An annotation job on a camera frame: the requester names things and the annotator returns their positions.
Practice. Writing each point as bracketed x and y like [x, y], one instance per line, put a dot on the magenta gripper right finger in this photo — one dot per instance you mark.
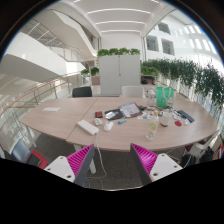
[152, 166]

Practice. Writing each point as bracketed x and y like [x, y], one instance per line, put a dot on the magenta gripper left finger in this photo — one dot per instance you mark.
[73, 167]

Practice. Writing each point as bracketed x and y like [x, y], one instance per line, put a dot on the clear plastic water bottle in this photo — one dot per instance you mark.
[153, 124]

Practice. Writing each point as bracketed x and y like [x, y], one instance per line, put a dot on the small white device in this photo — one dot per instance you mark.
[97, 121]

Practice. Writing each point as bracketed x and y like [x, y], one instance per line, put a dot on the red round lid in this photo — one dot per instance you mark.
[178, 123]

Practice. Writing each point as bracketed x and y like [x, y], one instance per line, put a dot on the clear glass cup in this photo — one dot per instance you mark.
[166, 116]

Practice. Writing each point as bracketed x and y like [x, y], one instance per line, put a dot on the white computer mouse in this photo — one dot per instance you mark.
[108, 126]

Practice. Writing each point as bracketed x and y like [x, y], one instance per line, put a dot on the blue small tube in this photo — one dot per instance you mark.
[122, 121]

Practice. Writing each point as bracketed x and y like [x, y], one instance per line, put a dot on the red and grey chair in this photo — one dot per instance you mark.
[22, 154]

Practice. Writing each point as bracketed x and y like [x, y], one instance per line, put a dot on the small black red box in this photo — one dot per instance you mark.
[98, 114]

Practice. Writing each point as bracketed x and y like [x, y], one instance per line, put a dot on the open notebook with papers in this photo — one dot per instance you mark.
[130, 110]

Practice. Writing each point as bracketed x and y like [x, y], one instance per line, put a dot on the white paper sheet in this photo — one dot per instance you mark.
[51, 109]

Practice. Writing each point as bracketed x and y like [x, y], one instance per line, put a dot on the clear bottle behind bag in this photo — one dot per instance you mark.
[151, 98]

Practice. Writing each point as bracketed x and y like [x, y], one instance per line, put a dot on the green tote bag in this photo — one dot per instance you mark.
[165, 96]

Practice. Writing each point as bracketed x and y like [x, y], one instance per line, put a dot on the black office chair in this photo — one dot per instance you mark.
[85, 91]

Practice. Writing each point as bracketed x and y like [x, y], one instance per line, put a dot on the green plant hedge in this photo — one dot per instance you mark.
[206, 79]

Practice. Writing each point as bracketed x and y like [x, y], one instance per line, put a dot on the white cabinet with plants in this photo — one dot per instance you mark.
[117, 69]

